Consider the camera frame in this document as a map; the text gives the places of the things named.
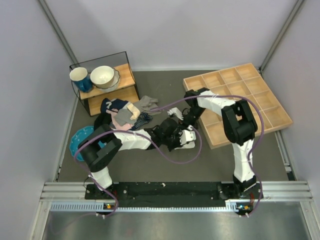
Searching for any white underwear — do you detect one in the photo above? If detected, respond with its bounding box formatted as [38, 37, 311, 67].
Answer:
[175, 141, 196, 150]

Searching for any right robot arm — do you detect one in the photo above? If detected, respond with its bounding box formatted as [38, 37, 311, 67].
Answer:
[181, 87, 258, 198]

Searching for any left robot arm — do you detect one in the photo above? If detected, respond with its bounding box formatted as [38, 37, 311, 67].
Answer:
[76, 118, 195, 199]

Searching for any navy striped underwear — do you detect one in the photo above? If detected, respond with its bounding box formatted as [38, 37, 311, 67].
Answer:
[131, 112, 153, 131]

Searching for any taupe grey underwear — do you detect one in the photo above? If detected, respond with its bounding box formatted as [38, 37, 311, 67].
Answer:
[133, 95, 162, 116]

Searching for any cream underwear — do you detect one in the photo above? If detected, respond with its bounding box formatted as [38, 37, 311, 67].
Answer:
[127, 103, 140, 120]

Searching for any pink underwear navy trim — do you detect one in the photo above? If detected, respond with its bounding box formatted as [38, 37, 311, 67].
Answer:
[110, 112, 133, 131]

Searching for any black underwear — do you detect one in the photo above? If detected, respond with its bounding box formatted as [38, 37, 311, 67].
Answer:
[93, 112, 112, 130]

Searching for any navy blue underwear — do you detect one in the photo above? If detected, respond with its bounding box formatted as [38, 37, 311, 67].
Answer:
[100, 98, 129, 113]

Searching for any wooden compartment tray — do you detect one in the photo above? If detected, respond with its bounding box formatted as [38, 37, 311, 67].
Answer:
[183, 62, 294, 150]

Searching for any white scalloped bowl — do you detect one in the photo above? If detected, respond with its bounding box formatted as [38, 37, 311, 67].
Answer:
[98, 68, 120, 93]

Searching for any teal polka dot plate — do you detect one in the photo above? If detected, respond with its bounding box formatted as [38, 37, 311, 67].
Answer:
[69, 125, 94, 157]

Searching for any white ceramic bowl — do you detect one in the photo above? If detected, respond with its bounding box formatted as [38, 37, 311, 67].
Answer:
[90, 65, 115, 89]

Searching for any blue white mug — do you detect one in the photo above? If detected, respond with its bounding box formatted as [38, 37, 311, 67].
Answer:
[69, 67, 93, 93]

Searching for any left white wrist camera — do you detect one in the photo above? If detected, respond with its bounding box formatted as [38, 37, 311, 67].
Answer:
[179, 129, 196, 146]

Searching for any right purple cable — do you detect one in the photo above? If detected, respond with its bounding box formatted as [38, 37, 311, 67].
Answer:
[148, 94, 265, 218]

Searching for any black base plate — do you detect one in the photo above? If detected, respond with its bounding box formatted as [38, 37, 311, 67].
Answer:
[84, 181, 265, 208]

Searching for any black wire wooden shelf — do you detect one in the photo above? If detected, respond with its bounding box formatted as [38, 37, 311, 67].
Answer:
[69, 51, 140, 117]

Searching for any aluminium frame rail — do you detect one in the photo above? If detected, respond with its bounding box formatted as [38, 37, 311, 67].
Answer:
[31, 181, 320, 240]

